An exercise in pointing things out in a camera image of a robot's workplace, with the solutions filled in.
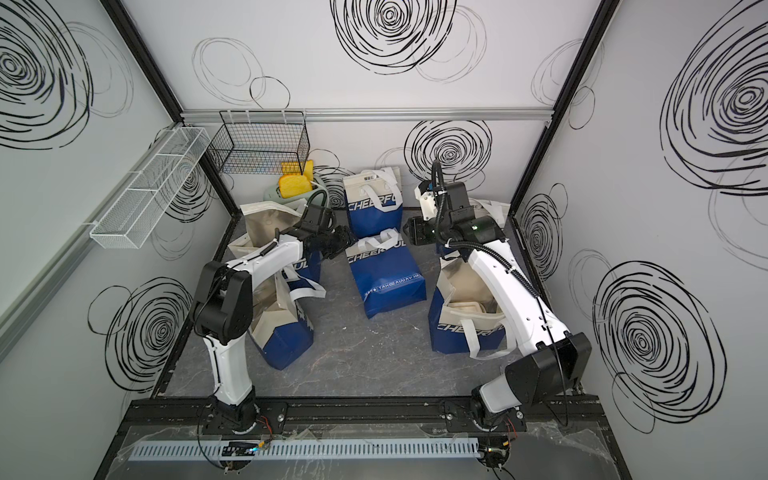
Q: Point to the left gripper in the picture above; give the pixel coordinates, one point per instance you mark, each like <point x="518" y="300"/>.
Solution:
<point x="343" y="233"/>

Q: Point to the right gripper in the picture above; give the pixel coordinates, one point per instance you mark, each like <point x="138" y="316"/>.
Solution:
<point x="416" y="232"/>

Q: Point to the takeout bag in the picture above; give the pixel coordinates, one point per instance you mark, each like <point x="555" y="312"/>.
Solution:
<point x="280" y="329"/>
<point x="374" y="201"/>
<point x="385" y="273"/>
<point x="465" y="318"/>
<point x="278" y="238"/>
<point x="496" y="210"/>

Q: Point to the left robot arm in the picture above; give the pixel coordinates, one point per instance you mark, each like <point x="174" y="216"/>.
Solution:
<point x="223" y="308"/>

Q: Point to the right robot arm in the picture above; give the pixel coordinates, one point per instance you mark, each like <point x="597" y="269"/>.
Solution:
<point x="552" y="359"/>

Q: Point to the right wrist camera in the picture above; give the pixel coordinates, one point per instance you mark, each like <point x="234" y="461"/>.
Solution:
<point x="431" y="203"/>

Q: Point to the black wire basket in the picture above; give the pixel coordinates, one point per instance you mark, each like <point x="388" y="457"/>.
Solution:
<point x="268" y="142"/>

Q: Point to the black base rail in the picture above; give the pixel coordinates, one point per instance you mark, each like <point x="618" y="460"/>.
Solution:
<point x="283" y="415"/>

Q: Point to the white wire shelf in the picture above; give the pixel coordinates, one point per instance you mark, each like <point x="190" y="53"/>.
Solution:
<point x="131" y="218"/>

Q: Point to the grey cable duct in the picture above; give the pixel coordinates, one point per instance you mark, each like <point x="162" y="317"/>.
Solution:
<point x="220" y="451"/>

